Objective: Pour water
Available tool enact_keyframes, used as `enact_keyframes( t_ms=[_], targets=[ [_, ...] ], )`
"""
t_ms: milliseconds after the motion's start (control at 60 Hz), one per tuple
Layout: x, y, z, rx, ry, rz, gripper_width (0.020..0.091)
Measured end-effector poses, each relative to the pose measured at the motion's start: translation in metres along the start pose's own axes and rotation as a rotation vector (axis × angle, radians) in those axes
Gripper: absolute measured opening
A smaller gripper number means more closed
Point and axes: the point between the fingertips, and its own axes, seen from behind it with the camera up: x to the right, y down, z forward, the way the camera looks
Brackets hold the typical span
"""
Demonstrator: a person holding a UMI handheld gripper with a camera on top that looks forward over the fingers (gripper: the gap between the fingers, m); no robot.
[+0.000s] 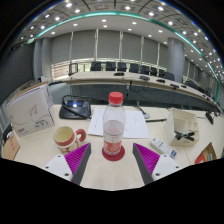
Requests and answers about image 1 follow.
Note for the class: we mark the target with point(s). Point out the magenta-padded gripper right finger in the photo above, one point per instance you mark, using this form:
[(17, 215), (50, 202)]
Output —
[(150, 160)]

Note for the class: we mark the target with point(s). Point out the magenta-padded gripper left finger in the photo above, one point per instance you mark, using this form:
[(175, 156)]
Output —
[(74, 160)]

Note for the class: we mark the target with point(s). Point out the small white rectangular box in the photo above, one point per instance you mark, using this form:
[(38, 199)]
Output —
[(163, 147)]

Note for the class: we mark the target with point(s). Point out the flat round red coaster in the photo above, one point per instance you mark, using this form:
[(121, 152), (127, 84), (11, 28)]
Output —
[(114, 155)]

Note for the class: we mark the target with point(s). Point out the white paper sheet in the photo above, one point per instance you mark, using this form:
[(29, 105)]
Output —
[(134, 124)]

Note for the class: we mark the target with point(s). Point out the black pen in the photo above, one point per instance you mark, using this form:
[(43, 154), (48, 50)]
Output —
[(155, 120)]

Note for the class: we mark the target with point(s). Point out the black binder clip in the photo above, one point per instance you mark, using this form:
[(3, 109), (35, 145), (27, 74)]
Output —
[(184, 135)]

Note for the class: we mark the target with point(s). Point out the white desk organizer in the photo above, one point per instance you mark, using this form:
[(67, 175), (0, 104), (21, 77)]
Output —
[(182, 127)]

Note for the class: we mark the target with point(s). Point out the clear bottle with red cap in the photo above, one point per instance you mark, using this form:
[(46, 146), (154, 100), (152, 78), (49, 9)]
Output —
[(113, 126)]

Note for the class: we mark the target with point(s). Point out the black desk telephone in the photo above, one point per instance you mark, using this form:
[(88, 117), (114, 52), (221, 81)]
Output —
[(75, 108)]

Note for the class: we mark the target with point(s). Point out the red and brown booklet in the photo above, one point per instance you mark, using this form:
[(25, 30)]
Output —
[(206, 155)]

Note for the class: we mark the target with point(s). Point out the white cardboard box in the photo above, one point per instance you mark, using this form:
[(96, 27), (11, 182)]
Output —
[(31, 111)]

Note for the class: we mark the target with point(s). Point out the brown cardboard box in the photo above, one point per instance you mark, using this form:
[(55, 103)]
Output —
[(10, 146)]

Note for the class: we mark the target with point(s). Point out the long curved conference desk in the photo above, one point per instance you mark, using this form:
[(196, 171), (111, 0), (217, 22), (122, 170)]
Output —
[(140, 87)]

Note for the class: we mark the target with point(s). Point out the row of black office chairs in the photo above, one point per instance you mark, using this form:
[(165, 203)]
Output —
[(133, 68)]

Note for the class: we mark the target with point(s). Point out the ceiling spot lights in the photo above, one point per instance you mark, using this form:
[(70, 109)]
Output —
[(123, 16)]

